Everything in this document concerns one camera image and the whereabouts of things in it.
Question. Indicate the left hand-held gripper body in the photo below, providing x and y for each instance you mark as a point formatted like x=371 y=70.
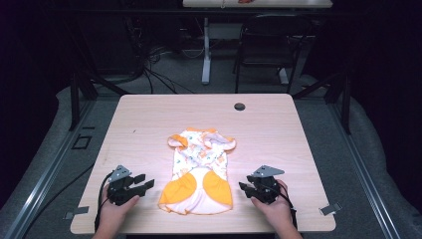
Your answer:
x=120 y=194

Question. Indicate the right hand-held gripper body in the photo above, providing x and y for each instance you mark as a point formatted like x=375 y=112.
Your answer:
x=266 y=189

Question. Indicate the orange and white small garment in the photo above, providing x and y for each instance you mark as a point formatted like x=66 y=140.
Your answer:
x=199 y=172

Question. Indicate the person's left hand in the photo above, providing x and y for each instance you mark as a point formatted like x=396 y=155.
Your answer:
x=114 y=212

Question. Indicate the person's right hand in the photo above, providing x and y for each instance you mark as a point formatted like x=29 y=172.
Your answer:
x=273 y=210

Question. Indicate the grey tape strip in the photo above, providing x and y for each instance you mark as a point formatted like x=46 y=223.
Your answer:
x=77 y=211
x=330 y=209

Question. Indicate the black folding chair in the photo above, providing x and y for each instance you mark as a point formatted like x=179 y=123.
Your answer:
x=270 y=40

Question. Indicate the white background table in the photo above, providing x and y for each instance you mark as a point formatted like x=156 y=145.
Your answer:
x=258 y=3

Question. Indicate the orange item on background table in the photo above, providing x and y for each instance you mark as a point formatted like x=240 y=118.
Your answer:
x=246 y=1

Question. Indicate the aluminium floor rail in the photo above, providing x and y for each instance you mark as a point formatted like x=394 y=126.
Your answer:
x=49 y=169
x=363 y=169

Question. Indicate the black frame post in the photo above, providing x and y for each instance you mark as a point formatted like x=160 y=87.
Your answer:
x=74 y=99
x=346 y=103

